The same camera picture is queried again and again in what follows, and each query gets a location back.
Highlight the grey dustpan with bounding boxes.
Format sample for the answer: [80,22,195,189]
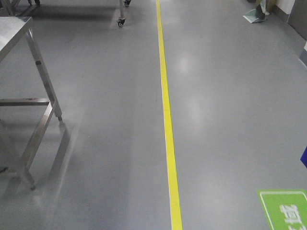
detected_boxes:
[243,5,269,23]

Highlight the green floor sign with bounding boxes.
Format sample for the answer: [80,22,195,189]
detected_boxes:
[258,190,307,230]

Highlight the caster wheel of cart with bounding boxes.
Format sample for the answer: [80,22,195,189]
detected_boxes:
[117,19,125,27]

